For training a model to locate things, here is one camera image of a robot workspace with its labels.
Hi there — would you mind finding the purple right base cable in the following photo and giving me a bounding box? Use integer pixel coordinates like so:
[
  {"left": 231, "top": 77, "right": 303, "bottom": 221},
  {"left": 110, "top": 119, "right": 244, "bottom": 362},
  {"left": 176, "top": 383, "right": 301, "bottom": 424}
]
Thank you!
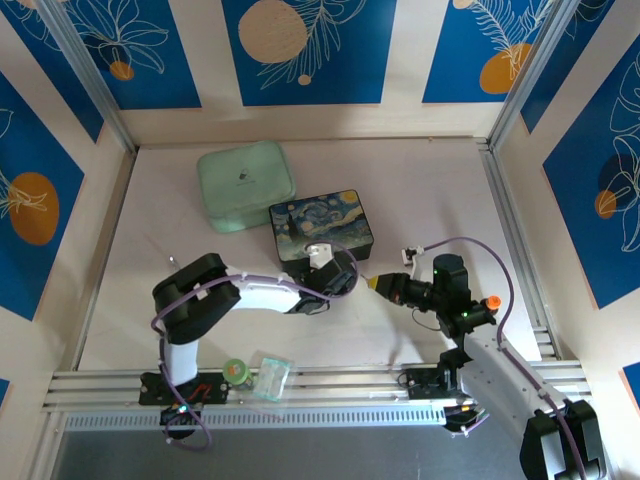
[{"left": 449, "top": 399, "right": 494, "bottom": 440}]

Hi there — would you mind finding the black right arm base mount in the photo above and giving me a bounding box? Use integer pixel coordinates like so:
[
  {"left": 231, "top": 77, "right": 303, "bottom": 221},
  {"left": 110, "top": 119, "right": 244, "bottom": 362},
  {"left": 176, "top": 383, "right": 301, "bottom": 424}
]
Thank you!
[{"left": 404, "top": 367, "right": 489, "bottom": 439}]

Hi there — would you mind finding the green tape roll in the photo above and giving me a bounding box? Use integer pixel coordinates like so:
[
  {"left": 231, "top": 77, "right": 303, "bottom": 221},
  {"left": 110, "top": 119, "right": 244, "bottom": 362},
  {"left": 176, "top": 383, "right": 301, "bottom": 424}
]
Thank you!
[{"left": 222, "top": 358, "right": 255, "bottom": 392}]

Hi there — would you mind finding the clear plastic box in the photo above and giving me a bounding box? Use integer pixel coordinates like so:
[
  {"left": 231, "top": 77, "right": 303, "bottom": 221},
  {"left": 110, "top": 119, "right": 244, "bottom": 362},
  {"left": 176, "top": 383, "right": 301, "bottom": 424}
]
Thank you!
[{"left": 251, "top": 355, "right": 295, "bottom": 402}]

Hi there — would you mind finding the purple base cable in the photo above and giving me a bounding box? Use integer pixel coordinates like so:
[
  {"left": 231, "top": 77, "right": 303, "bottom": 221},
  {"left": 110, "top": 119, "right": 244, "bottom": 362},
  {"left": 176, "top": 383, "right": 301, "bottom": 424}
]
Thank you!
[
  {"left": 449, "top": 399, "right": 494, "bottom": 440},
  {"left": 162, "top": 399, "right": 215, "bottom": 451}
]

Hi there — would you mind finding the aluminium frame post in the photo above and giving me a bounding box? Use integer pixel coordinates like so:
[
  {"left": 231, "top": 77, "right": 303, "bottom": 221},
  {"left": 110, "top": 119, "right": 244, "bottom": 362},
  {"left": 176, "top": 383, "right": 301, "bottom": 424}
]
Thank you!
[
  {"left": 34, "top": 0, "right": 140, "bottom": 154},
  {"left": 485, "top": 0, "right": 584, "bottom": 154}
]

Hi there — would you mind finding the starry night print box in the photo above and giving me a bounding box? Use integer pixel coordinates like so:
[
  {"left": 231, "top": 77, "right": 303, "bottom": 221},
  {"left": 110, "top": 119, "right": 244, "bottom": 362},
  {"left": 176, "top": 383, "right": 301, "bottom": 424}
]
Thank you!
[{"left": 268, "top": 188, "right": 377, "bottom": 275}]

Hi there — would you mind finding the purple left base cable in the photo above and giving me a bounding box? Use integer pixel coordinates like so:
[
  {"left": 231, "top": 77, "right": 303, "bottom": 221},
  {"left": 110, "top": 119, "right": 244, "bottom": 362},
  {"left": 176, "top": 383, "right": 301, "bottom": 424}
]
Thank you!
[{"left": 162, "top": 399, "right": 215, "bottom": 451}]

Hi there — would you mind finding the aluminium side rail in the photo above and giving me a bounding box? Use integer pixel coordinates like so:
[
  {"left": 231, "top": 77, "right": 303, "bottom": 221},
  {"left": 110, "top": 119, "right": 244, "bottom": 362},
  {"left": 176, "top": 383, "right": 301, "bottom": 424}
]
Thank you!
[
  {"left": 72, "top": 147, "right": 139, "bottom": 374},
  {"left": 477, "top": 139, "right": 556, "bottom": 361}
]

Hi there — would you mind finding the aluminium table edge rail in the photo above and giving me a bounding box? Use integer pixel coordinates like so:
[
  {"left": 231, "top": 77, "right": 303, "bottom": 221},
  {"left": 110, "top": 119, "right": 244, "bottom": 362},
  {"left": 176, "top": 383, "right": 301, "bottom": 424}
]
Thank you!
[{"left": 42, "top": 363, "right": 586, "bottom": 412}]

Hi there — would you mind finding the mint green zipper pouch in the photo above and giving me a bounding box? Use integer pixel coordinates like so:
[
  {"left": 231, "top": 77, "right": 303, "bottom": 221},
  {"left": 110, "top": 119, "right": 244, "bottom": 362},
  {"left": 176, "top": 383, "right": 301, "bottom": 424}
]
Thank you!
[{"left": 196, "top": 140, "right": 297, "bottom": 235}]

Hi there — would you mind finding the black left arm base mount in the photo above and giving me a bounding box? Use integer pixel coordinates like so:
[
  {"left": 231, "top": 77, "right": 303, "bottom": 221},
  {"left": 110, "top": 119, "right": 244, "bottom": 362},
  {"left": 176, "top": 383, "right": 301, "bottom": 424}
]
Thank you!
[{"left": 138, "top": 369, "right": 229, "bottom": 426}]

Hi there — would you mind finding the perforated grey cable duct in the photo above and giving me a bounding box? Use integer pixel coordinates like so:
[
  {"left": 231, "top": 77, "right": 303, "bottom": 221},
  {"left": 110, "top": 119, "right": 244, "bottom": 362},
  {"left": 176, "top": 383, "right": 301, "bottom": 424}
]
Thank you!
[{"left": 63, "top": 403, "right": 448, "bottom": 432}]

